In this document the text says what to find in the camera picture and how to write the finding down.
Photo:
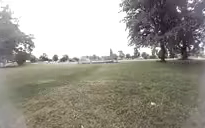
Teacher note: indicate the distant low building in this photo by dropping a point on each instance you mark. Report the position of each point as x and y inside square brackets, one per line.
[96, 60]

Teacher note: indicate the distant row of trees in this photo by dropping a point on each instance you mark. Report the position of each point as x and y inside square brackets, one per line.
[90, 57]

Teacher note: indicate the green grass lawn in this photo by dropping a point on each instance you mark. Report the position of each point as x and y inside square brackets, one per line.
[100, 90]

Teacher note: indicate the leafy green tree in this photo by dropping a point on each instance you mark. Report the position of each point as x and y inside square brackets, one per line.
[6, 40]

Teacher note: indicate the large dark leafy tree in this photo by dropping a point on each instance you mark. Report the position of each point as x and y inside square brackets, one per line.
[166, 23]

